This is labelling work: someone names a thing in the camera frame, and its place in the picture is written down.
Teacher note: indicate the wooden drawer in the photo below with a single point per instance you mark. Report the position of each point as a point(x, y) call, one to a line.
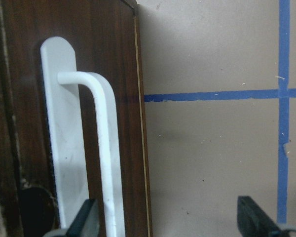
point(105, 37)

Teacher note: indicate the white drawer handle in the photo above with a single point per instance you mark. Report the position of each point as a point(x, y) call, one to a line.
point(61, 82)

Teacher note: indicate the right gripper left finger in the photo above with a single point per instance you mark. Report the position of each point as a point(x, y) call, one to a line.
point(86, 222)

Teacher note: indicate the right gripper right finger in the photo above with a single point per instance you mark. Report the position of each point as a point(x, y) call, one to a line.
point(252, 221)

